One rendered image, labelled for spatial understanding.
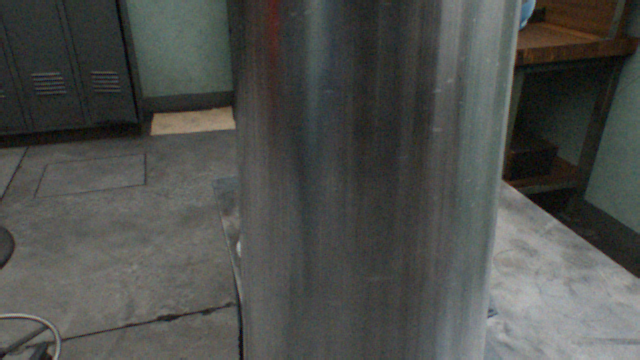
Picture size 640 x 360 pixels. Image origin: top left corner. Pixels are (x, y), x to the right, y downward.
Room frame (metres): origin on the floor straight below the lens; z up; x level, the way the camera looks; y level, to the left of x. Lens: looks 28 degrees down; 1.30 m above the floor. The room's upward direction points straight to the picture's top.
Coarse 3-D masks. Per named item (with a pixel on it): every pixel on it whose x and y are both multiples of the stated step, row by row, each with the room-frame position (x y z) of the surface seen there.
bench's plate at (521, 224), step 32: (224, 192) 0.90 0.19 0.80; (512, 192) 0.90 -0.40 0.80; (224, 224) 0.78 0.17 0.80; (512, 224) 0.78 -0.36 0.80; (544, 224) 0.78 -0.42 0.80; (512, 256) 0.69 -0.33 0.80; (544, 256) 0.69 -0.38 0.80; (576, 256) 0.69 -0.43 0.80; (512, 288) 0.61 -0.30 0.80; (544, 288) 0.61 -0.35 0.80; (576, 288) 0.61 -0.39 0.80; (608, 288) 0.61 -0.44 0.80; (512, 320) 0.54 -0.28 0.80; (544, 320) 0.54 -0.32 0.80; (576, 320) 0.54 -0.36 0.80; (512, 352) 0.48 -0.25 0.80; (544, 352) 0.48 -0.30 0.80; (576, 352) 0.48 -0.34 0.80; (608, 352) 0.48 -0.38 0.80
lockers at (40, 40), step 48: (0, 0) 2.93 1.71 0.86; (48, 0) 2.99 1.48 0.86; (96, 0) 3.01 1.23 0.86; (0, 48) 2.90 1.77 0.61; (48, 48) 2.97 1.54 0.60; (96, 48) 3.01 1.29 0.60; (0, 96) 2.88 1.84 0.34; (48, 96) 2.96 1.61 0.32; (96, 96) 3.01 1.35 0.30; (0, 144) 2.90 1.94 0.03
